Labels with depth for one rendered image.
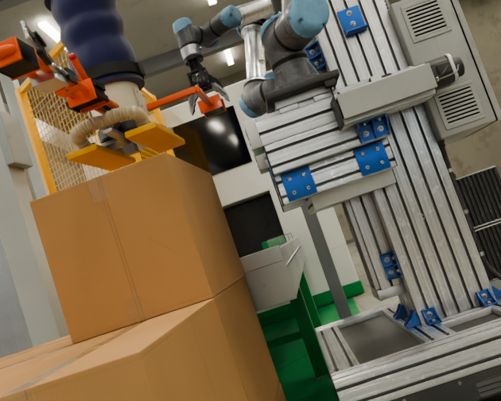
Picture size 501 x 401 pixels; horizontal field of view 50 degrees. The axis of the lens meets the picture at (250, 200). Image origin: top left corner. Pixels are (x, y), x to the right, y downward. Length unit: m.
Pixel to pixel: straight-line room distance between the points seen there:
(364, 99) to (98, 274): 0.85
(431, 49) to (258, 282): 1.01
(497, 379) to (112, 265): 1.05
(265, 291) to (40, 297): 1.43
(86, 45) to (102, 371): 1.18
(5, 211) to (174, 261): 1.86
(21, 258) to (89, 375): 2.29
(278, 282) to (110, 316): 0.77
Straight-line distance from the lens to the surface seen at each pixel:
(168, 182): 1.42
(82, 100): 1.56
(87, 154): 1.68
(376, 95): 1.52
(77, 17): 1.85
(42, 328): 3.11
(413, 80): 1.55
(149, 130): 1.61
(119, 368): 0.85
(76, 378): 0.87
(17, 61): 1.26
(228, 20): 2.09
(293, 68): 1.65
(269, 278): 2.05
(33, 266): 3.10
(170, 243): 1.42
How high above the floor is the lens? 0.63
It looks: 5 degrees up
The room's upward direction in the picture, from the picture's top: 19 degrees counter-clockwise
